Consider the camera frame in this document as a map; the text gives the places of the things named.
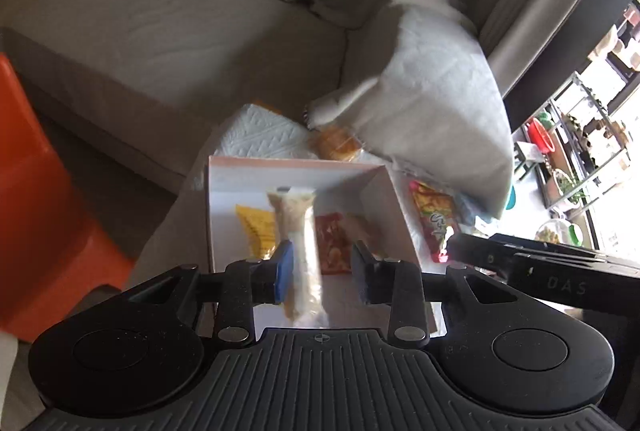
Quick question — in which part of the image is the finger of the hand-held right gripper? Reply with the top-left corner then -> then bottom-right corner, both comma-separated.
446,233 -> 516,277
487,232 -> 640,264

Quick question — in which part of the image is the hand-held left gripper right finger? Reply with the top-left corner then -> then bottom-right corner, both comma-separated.
351,241 -> 521,348

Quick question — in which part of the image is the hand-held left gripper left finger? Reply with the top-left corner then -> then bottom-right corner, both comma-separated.
119,240 -> 296,348

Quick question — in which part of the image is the long white pastry packet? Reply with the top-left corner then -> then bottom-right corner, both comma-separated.
266,186 -> 327,328

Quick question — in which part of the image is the yellow snack packet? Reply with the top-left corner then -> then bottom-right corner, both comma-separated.
235,205 -> 279,260

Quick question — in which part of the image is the red green snack packet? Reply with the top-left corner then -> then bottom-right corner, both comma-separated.
409,180 -> 464,264

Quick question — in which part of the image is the white cardboard box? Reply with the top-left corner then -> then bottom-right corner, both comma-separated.
206,155 -> 446,343

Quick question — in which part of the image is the metal plant rack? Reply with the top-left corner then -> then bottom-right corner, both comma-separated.
510,71 -> 634,213

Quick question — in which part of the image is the red plastic basin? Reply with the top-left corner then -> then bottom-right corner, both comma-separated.
527,117 -> 556,155

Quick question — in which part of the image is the orange bun packet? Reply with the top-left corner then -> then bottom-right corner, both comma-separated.
310,124 -> 362,162

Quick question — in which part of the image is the white armrest cloth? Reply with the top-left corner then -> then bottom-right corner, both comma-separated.
302,0 -> 516,220

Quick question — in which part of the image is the orange plastic stool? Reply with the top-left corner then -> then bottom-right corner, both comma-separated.
0,54 -> 136,345

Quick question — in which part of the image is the grey sofa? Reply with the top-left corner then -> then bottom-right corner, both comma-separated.
0,0 -> 501,184

